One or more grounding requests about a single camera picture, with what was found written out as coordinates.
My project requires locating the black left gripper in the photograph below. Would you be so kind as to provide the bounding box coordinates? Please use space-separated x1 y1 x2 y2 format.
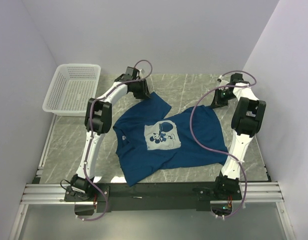
132 80 152 101

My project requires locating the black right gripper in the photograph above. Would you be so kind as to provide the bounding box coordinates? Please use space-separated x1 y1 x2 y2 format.
210 87 236 109

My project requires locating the blue printed t-shirt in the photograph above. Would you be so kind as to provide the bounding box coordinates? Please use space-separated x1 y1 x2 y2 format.
113 92 228 186

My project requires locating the white perforated plastic basket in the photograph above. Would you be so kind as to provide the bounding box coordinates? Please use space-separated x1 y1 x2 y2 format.
42 63 101 117

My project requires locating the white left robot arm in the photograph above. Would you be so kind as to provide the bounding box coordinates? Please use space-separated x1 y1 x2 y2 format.
64 66 150 202

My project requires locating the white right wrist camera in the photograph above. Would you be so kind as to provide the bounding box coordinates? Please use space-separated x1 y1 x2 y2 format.
217 75 229 87

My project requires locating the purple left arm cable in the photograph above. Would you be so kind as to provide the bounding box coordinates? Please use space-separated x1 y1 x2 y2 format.
83 59 154 222

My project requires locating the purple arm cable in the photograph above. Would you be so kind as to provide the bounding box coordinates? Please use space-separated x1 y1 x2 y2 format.
191 70 257 220
83 59 154 222

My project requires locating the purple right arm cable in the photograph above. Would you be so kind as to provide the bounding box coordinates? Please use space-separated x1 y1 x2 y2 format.
191 70 257 220

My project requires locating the aluminium frame rail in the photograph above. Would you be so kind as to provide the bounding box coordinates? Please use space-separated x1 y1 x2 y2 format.
20 182 284 205

